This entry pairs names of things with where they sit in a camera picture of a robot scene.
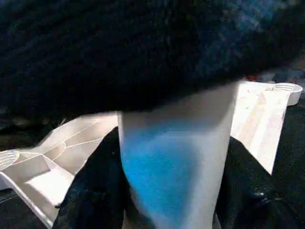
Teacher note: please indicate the white plastic table leg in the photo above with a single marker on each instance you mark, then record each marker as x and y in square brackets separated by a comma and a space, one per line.
[171, 155]

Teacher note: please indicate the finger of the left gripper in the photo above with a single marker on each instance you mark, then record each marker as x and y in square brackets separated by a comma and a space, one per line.
[119, 52]

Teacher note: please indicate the black work mat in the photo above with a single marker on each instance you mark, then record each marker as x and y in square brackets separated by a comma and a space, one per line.
[293, 143]

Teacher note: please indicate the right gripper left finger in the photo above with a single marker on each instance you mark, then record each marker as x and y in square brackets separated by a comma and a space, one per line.
[95, 190]

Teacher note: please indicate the white plastic table top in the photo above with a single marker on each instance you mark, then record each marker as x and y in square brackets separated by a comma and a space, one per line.
[257, 119]

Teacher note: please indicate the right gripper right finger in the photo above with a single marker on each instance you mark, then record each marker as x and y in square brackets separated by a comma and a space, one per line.
[250, 195]

